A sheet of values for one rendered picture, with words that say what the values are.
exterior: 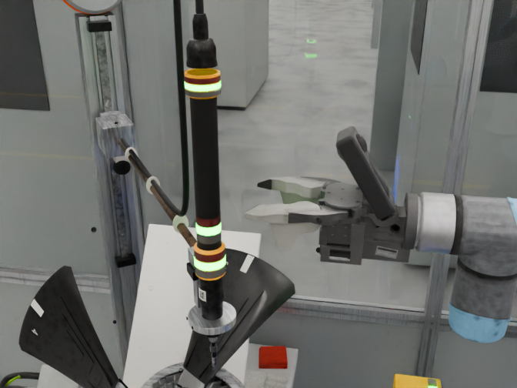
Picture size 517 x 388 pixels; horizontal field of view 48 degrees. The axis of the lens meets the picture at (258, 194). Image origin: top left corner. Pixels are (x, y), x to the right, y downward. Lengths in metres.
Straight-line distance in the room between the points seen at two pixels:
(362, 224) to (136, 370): 0.74
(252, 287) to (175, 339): 0.33
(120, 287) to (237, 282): 0.66
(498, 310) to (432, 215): 0.15
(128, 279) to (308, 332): 0.55
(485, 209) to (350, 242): 0.16
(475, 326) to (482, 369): 1.03
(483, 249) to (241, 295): 0.44
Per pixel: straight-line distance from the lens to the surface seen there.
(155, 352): 1.30
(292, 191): 0.78
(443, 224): 0.72
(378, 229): 0.74
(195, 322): 0.85
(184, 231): 0.90
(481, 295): 0.77
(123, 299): 1.65
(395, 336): 1.74
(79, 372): 1.14
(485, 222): 0.73
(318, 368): 1.83
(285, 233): 0.71
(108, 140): 1.32
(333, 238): 0.74
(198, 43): 0.69
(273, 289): 0.98
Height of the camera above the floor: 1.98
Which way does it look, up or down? 25 degrees down
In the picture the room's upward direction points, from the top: straight up
